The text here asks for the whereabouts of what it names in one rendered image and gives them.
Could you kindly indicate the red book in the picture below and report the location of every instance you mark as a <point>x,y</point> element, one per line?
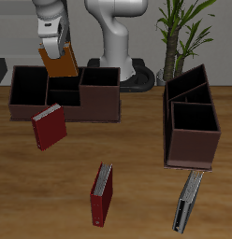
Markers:
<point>101,199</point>
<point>50,129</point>

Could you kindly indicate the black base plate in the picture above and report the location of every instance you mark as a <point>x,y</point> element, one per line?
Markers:
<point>142,77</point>

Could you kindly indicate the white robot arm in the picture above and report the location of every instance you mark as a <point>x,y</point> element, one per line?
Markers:
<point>117,46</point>

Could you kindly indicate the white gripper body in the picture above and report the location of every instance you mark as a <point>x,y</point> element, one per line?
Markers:
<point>55,46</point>

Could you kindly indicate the green pot plant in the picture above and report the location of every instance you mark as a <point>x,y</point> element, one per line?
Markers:
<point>171,46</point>

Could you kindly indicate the dark brown desk caddy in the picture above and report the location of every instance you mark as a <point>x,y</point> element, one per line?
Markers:
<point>99,104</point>
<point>191,147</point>

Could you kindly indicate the orange book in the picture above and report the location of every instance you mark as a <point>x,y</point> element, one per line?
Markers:
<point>64,67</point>

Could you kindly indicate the grey and black book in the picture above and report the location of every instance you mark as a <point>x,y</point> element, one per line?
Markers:
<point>185,205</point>

